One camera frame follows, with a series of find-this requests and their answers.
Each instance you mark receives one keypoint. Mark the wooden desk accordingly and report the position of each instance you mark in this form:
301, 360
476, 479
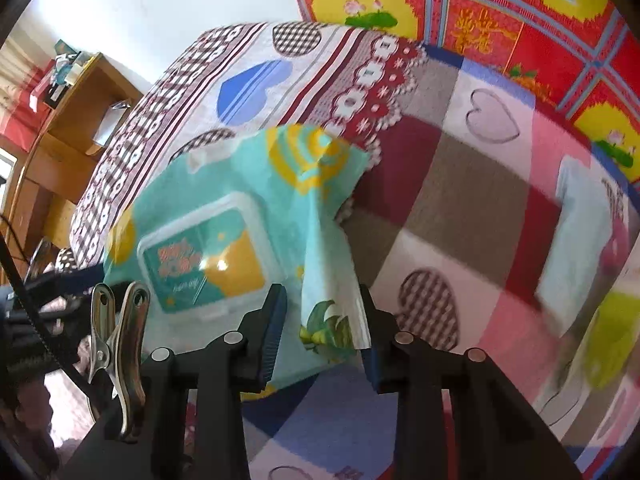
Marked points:
65, 125

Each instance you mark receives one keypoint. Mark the teal box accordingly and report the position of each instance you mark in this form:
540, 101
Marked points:
62, 47

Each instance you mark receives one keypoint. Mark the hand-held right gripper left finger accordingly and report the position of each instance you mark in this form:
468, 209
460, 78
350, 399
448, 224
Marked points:
272, 345

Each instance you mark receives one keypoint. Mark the yellow-green packet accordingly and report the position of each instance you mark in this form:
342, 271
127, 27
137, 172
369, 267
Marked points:
615, 340

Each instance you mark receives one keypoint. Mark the pale blue rectangular packet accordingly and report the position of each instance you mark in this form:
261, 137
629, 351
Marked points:
580, 240

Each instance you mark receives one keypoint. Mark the patchwork printed bedsheet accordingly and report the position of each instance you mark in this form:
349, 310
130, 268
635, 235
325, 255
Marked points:
475, 210

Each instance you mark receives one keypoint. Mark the window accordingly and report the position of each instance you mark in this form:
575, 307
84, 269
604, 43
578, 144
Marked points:
6, 167

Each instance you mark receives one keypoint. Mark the teal wet wipes pack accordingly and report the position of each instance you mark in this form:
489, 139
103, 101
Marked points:
210, 260

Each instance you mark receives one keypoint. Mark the blue alarm clock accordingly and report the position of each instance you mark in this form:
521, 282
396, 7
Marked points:
62, 72

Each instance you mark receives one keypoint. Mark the clear sleeve with paper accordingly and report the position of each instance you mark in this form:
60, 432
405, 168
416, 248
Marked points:
111, 122

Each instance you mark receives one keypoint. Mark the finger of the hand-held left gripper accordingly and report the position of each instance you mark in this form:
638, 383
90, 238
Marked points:
75, 280

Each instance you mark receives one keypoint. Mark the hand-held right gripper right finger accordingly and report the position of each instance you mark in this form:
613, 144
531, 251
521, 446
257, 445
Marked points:
372, 370

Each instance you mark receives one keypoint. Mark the red floral wall cloth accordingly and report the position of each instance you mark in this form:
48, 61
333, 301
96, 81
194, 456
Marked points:
500, 35

